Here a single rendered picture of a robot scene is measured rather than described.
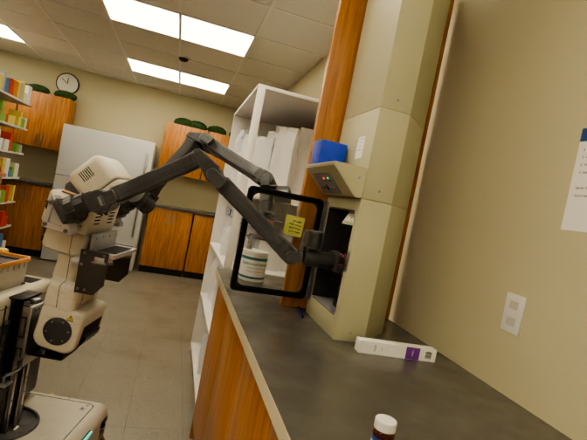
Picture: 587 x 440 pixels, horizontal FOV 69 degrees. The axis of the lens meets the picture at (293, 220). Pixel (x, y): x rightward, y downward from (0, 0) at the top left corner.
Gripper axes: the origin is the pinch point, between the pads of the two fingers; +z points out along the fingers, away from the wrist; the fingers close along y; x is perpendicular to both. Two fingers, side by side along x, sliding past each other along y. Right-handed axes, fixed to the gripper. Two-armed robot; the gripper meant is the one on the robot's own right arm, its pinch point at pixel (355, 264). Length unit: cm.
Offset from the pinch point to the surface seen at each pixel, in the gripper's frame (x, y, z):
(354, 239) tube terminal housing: -9.7, -14.3, -8.5
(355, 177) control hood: -29.4, -14.3, -11.9
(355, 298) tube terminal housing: 9.2, -14.2, -4.3
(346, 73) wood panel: -73, 22, -8
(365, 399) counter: 24, -55, -17
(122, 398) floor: 115, 125, -79
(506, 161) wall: -43, -24, 35
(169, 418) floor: 116, 105, -51
